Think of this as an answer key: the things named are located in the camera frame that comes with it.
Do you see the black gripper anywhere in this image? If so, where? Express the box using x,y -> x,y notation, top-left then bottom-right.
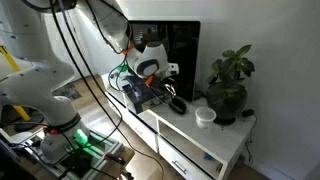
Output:
151,76 -> 178,101

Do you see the black adapter cable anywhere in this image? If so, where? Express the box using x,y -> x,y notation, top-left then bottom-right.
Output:
244,114 -> 258,164

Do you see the green potted plant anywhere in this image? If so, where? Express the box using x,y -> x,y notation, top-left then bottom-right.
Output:
205,44 -> 256,127

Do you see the yellow metal stand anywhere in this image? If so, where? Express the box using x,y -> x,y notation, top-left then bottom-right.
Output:
0,44 -> 32,123

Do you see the dark door mat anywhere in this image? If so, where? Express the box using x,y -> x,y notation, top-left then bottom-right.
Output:
51,82 -> 83,101

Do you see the black flat screen TV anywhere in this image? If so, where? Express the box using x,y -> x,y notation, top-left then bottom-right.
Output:
128,20 -> 201,102

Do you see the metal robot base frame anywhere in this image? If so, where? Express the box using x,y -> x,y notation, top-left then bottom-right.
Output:
19,128 -> 136,180

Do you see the black power adapter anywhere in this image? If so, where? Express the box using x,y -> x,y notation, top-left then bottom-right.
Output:
241,108 -> 256,118

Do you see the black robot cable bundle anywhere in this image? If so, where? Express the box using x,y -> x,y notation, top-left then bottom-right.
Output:
19,0 -> 166,180

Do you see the clear plastic lidded container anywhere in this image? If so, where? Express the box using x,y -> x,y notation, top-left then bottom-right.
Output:
194,106 -> 217,130

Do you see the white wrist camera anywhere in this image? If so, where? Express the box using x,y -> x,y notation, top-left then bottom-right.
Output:
167,62 -> 180,77

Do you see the black glasses pouch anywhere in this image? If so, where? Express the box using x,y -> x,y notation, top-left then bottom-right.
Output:
168,95 -> 188,116

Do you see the green plastic basket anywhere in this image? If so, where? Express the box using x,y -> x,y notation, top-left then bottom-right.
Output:
116,63 -> 129,73

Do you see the black bulky case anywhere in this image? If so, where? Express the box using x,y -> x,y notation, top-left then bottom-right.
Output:
0,138 -> 36,180

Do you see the white TV stand cabinet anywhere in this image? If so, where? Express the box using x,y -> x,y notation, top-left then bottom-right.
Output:
100,72 -> 257,180

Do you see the grey black printer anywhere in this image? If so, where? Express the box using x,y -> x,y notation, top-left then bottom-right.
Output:
121,74 -> 165,115

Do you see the red handled tool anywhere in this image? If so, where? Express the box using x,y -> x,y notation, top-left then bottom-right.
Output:
104,152 -> 128,166

